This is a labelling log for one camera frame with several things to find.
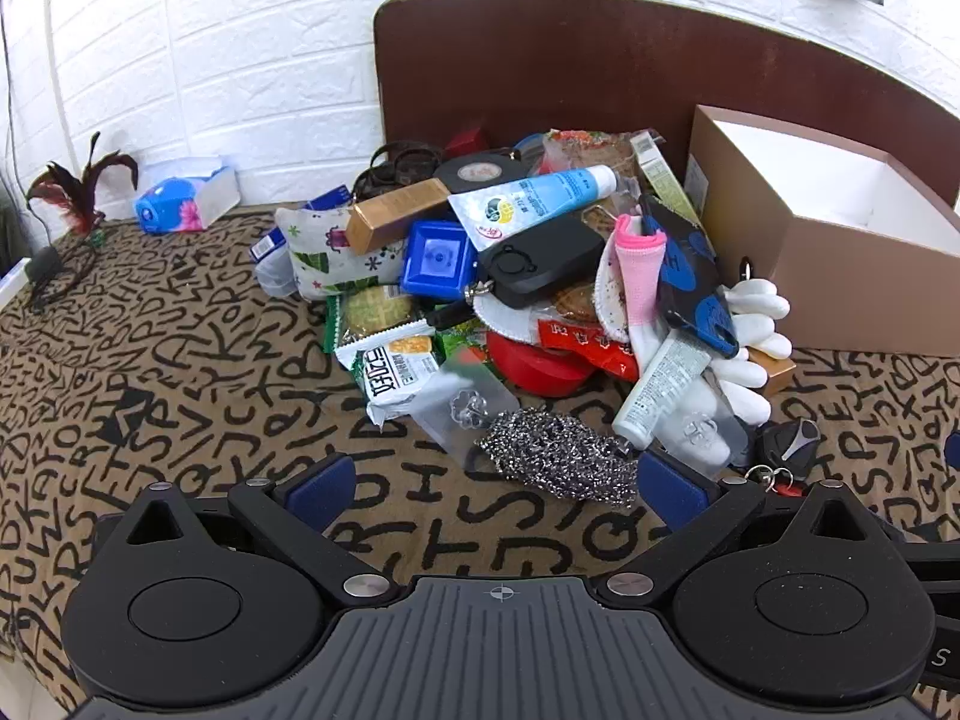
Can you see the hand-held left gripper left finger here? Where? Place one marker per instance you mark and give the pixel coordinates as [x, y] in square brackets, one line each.
[322, 487]

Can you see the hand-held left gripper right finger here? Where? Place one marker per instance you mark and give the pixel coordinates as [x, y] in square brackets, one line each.
[675, 491]

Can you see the clear bag with earrings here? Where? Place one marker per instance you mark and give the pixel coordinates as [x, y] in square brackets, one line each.
[705, 427]

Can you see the white cream tube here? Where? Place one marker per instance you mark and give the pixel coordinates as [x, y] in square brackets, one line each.
[660, 390]

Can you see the steel wool scrubber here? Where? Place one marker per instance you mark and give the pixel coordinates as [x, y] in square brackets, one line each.
[555, 454]

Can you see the brown cardboard box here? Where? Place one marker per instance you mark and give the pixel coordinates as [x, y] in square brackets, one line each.
[847, 285]

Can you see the black car key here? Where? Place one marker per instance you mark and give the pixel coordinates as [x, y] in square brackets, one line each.
[787, 446]

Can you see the white snack packet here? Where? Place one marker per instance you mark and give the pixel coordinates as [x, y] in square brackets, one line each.
[394, 375]

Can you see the white glove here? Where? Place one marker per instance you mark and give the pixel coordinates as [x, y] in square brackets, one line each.
[757, 307]
[750, 379]

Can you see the small gold box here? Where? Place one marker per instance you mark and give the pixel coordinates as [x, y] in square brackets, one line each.
[776, 373]

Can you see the clear bag with clover charm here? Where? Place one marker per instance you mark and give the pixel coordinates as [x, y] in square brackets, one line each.
[465, 409]

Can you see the red snack packet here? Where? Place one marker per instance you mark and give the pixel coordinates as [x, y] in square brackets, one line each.
[592, 349]

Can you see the red tape roll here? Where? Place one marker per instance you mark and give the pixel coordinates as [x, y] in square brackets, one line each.
[540, 371]

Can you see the green cookie packet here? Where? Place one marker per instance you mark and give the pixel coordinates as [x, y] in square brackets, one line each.
[375, 311]

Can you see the green snack packet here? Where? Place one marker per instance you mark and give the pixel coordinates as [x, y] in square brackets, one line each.
[459, 341]

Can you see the speckled round pad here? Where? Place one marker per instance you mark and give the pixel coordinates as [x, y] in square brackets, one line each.
[611, 300]

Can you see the blue black phone case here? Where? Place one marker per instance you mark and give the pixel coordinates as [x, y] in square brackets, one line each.
[694, 277]

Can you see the brown biscuit packet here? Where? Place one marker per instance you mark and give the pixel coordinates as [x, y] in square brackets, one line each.
[576, 300]

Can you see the metal carabiner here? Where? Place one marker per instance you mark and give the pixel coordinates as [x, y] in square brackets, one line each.
[745, 270]

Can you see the white round pad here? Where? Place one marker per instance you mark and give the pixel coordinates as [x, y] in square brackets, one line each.
[510, 319]

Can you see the floral fabric pouch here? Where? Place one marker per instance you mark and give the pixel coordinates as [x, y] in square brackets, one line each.
[315, 247]

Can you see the blue square plastic box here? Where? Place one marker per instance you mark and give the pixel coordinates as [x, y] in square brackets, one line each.
[439, 259]

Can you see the black silicone case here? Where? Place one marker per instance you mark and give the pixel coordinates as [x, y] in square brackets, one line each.
[540, 262]

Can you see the long gold box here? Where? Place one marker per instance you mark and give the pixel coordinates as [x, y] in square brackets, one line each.
[397, 210]

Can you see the green yellow carton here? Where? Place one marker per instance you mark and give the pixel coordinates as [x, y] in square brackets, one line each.
[664, 180]

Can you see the blue tissue pack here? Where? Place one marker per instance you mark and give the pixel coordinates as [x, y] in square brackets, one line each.
[176, 202]

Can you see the blue white toothpaste tube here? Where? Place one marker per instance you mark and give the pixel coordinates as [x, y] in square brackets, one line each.
[525, 202]

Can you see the black round tape roll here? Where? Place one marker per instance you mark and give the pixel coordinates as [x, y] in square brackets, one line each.
[472, 172]

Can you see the orange snack packet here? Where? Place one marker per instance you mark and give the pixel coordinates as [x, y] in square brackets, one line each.
[589, 150]

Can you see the small red box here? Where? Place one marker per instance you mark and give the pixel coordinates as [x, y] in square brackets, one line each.
[466, 141]

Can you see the dark feather toy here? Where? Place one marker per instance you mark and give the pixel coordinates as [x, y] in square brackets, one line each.
[79, 199]

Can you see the brown wooden headboard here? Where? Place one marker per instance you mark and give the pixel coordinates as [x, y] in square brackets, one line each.
[585, 67]

